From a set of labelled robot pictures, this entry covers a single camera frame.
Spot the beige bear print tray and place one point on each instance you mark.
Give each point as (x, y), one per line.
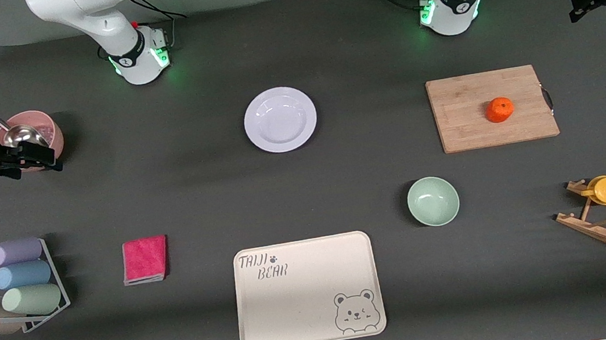
(296, 299)

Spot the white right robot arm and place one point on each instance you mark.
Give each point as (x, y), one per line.
(82, 6)

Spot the metal scoop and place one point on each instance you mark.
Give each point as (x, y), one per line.
(20, 134)

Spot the white round plate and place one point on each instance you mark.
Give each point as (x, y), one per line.
(280, 119)

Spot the green cup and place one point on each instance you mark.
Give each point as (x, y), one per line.
(31, 300)

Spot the blue cup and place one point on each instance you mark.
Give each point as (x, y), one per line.
(21, 275)

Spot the pink folded cloth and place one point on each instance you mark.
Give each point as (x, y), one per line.
(145, 260)

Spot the orange fruit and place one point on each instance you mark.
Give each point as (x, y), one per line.
(499, 109)

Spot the wooden cutting board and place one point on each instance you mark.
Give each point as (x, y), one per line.
(477, 118)

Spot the pink bowl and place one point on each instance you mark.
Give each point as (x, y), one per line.
(54, 135)

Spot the pale green bowl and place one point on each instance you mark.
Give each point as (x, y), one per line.
(433, 201)

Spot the purple cup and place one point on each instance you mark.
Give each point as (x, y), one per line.
(14, 252)

